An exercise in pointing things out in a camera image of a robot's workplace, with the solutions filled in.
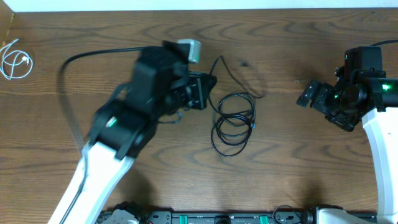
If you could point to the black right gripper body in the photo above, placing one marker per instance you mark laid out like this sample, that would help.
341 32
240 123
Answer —
333 104

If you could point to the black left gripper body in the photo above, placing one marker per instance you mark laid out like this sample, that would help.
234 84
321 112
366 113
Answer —
197 98

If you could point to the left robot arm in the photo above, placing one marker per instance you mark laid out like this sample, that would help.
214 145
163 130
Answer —
161 84

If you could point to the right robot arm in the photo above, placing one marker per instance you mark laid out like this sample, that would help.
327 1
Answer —
364 94

